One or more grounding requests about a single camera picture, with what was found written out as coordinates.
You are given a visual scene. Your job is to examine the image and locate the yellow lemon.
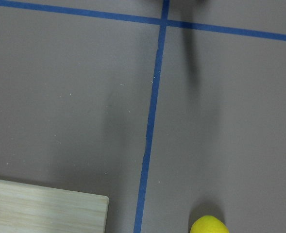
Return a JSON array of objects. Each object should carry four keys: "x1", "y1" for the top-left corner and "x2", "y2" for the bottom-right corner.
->
[{"x1": 190, "y1": 216, "x2": 229, "y2": 233}]

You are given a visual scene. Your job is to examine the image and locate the light wooden cutting board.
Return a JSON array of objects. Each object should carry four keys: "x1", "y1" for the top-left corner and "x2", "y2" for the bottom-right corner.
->
[{"x1": 0, "y1": 180, "x2": 109, "y2": 233}]

